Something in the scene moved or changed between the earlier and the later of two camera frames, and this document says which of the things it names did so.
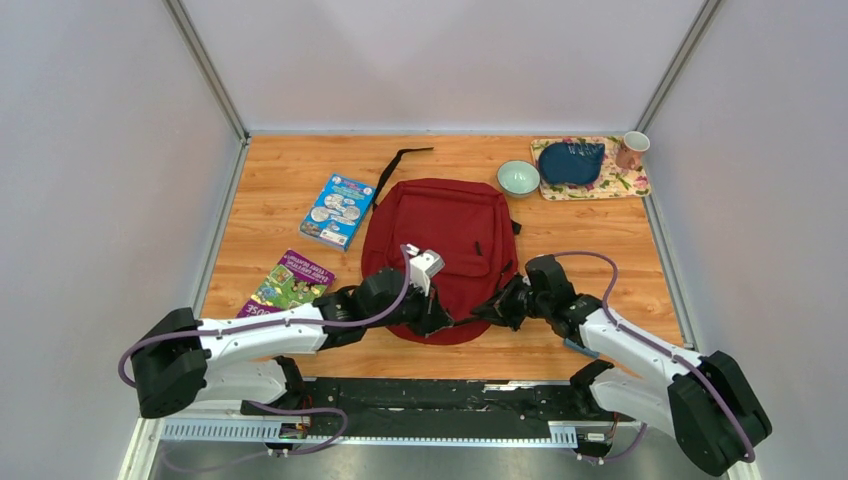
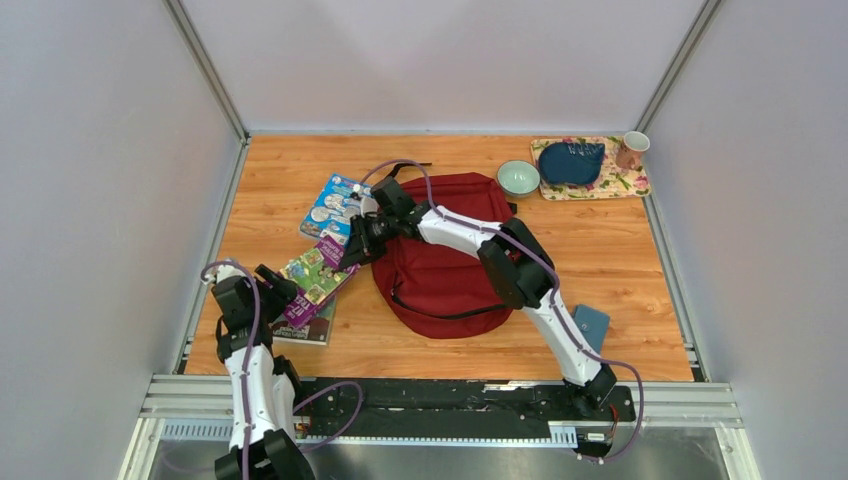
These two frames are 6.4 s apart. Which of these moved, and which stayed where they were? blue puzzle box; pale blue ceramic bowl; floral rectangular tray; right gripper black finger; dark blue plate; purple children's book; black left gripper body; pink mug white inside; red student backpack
Moved: black left gripper body; right gripper black finger; red student backpack; purple children's book
Stayed: dark blue plate; blue puzzle box; floral rectangular tray; pale blue ceramic bowl; pink mug white inside
